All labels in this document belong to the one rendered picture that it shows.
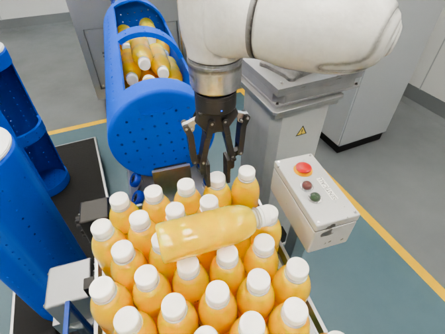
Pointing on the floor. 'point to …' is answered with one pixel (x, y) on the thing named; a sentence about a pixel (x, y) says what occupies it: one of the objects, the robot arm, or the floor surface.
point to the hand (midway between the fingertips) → (216, 170)
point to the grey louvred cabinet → (381, 82)
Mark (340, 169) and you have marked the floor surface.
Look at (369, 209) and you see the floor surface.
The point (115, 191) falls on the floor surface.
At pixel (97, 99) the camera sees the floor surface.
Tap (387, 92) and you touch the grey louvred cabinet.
